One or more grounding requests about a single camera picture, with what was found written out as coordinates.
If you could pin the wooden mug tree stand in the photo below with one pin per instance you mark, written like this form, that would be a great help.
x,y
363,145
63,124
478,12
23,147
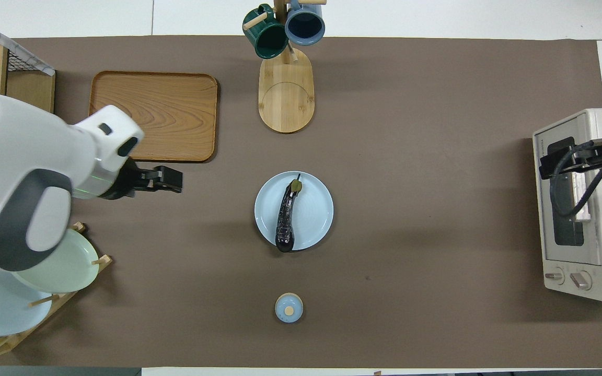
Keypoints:
x,y
286,99

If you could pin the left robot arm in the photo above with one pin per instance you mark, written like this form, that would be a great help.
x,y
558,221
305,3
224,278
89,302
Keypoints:
x,y
19,151

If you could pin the light green plate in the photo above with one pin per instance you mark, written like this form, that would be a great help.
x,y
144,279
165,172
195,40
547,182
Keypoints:
x,y
66,271

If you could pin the blue mug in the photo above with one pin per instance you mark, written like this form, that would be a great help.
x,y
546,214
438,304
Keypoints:
x,y
304,23

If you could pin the dark purple eggplant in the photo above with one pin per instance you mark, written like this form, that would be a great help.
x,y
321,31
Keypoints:
x,y
285,219

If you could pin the dark green mug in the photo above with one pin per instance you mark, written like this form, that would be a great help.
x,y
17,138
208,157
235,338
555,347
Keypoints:
x,y
268,39

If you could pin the wooden tray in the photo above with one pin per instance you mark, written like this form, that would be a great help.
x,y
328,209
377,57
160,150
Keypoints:
x,y
165,115

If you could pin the large light blue plate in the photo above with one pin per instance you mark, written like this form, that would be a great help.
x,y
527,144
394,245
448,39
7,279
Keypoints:
x,y
3,305

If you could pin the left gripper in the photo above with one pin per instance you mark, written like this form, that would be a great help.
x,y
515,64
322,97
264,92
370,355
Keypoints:
x,y
126,183

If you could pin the wooden plate rack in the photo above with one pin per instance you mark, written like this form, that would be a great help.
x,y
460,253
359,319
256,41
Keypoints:
x,y
66,297

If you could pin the cream toaster oven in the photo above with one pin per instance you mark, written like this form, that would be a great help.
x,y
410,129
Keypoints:
x,y
601,250

